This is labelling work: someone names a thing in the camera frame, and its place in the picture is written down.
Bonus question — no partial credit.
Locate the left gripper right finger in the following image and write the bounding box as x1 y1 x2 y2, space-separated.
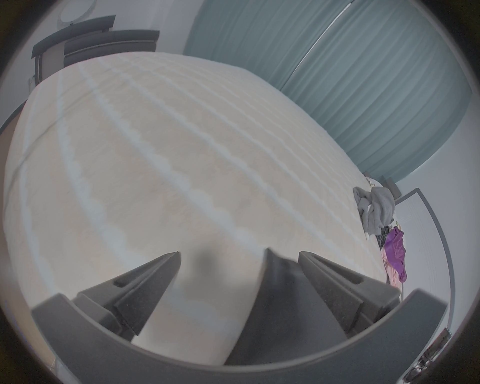
298 251 401 334

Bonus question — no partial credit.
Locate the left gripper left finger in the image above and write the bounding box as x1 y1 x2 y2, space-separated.
74 251 182 336

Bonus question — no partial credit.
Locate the black T-shirt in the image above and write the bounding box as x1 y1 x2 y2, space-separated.
224 247 349 366

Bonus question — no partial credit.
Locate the bed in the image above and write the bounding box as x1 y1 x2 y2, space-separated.
2 52 451 366

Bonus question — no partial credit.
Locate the pink garment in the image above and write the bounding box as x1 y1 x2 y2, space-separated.
380 249 403 290

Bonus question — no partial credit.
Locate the purple satin garment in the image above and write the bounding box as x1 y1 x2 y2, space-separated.
384 229 408 283

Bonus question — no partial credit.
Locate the grey knit garment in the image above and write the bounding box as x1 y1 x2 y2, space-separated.
352 185 396 241

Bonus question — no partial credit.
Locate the grey bedside table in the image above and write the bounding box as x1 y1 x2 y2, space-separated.
379 175 402 199

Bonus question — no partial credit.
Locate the blue-green curtain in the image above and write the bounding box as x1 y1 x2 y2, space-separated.
183 0 355 91
279 0 473 181

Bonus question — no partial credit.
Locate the black dressing table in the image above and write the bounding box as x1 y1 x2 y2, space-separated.
31 15 117 89

